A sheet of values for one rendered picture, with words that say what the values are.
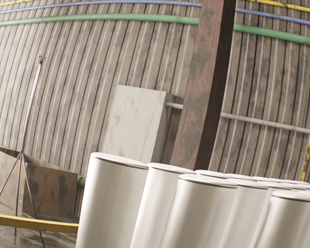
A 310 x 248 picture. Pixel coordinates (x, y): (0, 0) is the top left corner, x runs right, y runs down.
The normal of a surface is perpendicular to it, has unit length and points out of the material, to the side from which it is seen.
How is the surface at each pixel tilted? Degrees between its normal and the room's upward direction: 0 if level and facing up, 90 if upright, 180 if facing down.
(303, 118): 90
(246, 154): 90
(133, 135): 90
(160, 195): 90
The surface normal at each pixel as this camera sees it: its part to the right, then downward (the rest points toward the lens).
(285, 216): -0.49, -0.15
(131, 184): 0.52, 0.08
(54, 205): 0.80, 0.15
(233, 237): -0.06, -0.06
